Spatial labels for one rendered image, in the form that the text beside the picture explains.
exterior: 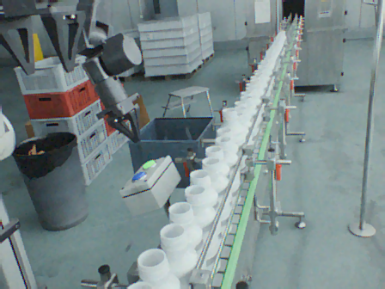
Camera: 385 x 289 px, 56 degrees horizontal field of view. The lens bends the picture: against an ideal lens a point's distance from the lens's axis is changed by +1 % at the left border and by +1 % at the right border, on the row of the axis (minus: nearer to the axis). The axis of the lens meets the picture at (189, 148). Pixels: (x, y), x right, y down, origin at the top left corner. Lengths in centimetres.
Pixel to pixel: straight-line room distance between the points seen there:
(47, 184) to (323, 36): 419
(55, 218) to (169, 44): 533
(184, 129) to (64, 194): 126
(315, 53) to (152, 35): 345
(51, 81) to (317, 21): 370
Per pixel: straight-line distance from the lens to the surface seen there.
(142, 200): 79
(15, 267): 118
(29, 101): 339
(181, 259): 52
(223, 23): 1128
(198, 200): 60
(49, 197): 274
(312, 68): 561
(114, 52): 76
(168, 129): 179
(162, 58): 762
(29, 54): 56
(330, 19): 553
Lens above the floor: 146
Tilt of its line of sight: 22 degrees down
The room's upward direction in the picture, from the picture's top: 7 degrees counter-clockwise
